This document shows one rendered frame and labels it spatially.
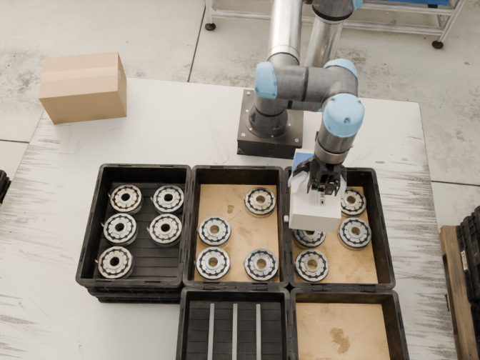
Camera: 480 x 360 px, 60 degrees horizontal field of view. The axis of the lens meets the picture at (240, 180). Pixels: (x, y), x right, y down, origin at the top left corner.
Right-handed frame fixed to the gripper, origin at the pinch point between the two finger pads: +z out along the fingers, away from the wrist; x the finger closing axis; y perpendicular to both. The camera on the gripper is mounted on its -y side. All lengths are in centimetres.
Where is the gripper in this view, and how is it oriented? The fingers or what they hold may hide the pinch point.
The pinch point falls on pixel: (315, 186)
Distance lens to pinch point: 112.6
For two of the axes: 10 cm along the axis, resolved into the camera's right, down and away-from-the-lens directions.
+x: 9.9, 1.0, -0.4
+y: -1.1, 8.6, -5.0
